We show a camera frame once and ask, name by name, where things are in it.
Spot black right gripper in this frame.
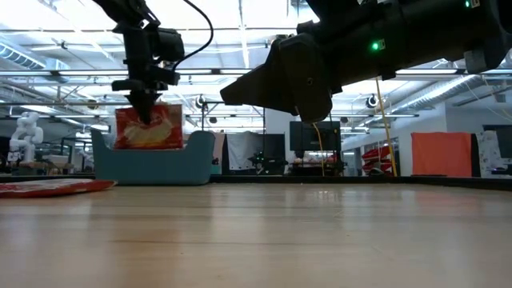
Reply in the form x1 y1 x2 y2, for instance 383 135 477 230
219 3 405 124

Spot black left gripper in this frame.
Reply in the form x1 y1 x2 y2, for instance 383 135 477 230
110 30 169 124

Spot red Orville popcorn bag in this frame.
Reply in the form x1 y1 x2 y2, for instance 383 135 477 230
0 178 118 199
114 102 184 151

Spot white round pillar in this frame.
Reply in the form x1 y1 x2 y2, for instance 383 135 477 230
266 104 292 135

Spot black upright panel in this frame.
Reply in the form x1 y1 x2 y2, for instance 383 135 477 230
262 134 286 161

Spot white fabric panel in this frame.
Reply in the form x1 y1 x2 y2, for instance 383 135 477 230
226 131 265 171

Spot teal plastic basket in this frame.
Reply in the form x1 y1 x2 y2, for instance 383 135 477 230
90 128 217 186

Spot distant dark equipment table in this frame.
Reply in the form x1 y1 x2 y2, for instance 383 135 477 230
290 158 346 178

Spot distant cluttered lab bench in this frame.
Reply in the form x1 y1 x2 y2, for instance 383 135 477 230
38 138 94 176

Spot red stacked bins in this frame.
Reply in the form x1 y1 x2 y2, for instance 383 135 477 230
361 144 392 174

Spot orange fabric panel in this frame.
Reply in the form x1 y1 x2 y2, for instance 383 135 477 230
410 131 473 178

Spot white patterned board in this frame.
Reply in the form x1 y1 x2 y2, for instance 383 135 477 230
474 130 500 178

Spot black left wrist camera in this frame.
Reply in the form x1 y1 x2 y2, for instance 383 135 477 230
156 65 182 86

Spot black tall stand frame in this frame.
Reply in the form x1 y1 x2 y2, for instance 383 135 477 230
201 98 266 133

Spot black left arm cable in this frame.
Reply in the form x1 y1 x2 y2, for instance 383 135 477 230
171 0 215 72

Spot thin yellow cable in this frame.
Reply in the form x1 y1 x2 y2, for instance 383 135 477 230
310 122 326 178

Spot thick yellow hanging cable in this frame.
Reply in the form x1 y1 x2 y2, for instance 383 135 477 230
375 78 398 178

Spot black table frame rail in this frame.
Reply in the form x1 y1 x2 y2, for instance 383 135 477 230
0 174 512 187

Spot silver ceiling duct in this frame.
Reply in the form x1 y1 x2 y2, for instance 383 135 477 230
399 74 512 117

